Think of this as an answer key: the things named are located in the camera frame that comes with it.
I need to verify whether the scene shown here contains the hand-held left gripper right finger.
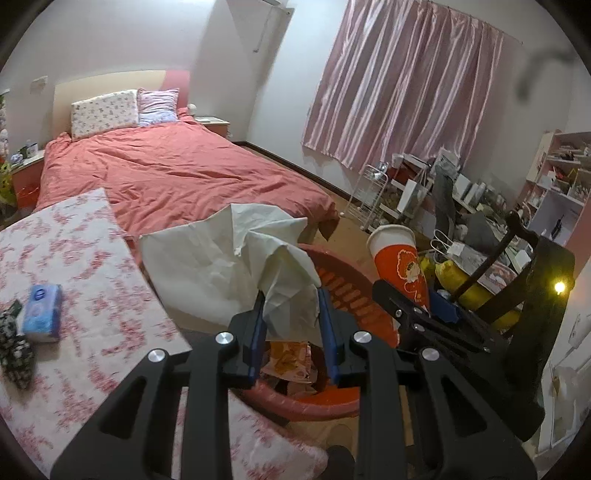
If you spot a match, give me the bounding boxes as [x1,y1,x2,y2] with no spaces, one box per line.
[318,286,539,480]

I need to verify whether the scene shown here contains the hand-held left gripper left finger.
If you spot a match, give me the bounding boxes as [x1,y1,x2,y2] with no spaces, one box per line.
[50,293,267,480]

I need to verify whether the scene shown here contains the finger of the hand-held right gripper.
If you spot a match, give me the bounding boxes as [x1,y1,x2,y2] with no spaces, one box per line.
[429,295,468,325]
[372,278,509,366]

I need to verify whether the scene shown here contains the orange patterned garment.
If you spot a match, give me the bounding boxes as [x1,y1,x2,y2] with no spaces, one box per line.
[263,342,315,381]

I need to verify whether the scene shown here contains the orange plastic laundry basket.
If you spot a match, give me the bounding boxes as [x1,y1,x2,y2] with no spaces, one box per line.
[231,244,402,423]

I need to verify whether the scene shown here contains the red white paper cup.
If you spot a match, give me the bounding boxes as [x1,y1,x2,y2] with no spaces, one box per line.
[366,224,432,310]

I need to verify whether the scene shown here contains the white cloth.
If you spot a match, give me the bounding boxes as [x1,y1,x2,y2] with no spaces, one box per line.
[139,203,324,348]

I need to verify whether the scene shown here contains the yellow cushion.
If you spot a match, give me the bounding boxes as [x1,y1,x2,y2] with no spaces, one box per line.
[434,261,522,324]

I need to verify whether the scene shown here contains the grey office chair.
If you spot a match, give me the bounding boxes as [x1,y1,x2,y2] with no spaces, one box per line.
[431,173,462,241]

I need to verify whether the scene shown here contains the dark wooden chair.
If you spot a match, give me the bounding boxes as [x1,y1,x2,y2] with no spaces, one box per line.
[455,212,541,324]

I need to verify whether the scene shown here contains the white shelf cart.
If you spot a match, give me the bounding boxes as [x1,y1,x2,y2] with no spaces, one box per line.
[379,154,432,220]

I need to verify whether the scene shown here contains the pink white bookshelf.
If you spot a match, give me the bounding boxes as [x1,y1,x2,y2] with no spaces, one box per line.
[522,129,591,259]

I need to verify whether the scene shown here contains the floral tablecloth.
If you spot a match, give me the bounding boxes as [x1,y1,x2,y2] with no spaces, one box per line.
[0,187,328,480]

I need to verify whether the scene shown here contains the bed with red duvet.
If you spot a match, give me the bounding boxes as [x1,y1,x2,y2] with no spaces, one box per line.
[34,108,340,241]

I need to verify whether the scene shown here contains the white top nightstand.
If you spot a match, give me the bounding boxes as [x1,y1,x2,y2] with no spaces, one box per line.
[194,115,232,138]

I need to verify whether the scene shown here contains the blue tissue pack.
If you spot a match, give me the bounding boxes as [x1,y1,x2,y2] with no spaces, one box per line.
[21,284,63,343]

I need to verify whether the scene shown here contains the pink curtain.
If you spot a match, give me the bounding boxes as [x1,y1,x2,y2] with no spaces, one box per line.
[302,0,506,174]

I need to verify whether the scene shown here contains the black polka-dot bag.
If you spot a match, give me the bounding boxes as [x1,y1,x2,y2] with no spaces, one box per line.
[0,299,35,389]

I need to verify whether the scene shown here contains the striped purple pillow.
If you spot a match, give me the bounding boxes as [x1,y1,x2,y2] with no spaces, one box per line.
[137,88,181,127]

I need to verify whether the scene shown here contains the floral pillow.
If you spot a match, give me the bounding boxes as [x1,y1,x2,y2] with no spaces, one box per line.
[70,89,140,140]

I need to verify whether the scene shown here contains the red nightstand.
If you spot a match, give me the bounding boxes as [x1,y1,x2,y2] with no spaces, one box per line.
[9,150,47,210]

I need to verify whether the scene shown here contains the beige pink headboard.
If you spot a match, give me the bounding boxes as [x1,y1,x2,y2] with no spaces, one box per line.
[53,69,192,139]

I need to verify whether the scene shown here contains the hanging plush toys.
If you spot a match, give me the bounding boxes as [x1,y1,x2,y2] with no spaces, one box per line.
[0,92,12,204]

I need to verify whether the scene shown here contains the white wire rack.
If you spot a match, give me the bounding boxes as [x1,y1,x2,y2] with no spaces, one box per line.
[346,164,389,232]

